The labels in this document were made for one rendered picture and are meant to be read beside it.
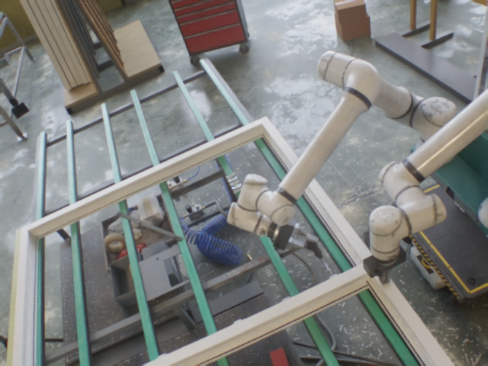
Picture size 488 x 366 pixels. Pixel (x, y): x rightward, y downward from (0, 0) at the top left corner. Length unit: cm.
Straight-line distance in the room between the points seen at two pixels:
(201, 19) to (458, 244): 348
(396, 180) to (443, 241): 109
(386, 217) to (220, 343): 71
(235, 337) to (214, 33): 381
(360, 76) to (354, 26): 319
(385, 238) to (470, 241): 121
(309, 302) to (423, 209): 51
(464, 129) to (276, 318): 85
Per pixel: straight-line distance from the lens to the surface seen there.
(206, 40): 482
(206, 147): 213
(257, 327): 146
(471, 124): 131
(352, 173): 310
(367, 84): 148
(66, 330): 227
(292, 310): 146
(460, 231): 240
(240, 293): 196
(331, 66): 158
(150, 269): 184
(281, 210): 139
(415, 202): 124
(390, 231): 117
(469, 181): 208
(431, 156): 130
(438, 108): 201
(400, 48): 437
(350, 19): 463
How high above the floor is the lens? 222
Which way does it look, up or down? 44 degrees down
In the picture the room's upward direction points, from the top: 22 degrees counter-clockwise
